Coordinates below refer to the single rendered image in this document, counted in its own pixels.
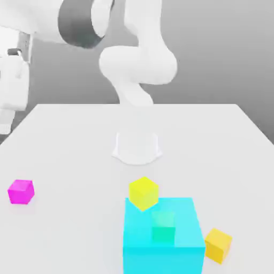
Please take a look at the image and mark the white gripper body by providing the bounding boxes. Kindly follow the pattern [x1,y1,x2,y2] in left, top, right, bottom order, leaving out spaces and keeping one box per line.
[0,56,30,112]

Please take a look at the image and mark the small magenta cube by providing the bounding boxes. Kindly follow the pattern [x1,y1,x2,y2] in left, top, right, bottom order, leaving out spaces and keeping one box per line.
[7,179,35,206]

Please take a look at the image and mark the small yellow cube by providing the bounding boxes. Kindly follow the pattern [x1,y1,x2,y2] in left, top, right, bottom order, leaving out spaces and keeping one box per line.
[128,176,159,212]

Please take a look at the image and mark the small teal cube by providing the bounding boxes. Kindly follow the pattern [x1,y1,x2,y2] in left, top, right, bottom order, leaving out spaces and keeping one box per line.
[151,210,177,243]

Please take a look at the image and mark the small orange cube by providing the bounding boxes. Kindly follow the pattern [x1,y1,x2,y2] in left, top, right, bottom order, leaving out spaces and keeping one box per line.
[204,227,233,265]

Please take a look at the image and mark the large cyan box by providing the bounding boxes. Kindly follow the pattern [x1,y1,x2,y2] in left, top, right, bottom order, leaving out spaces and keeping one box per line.
[123,197,207,274]

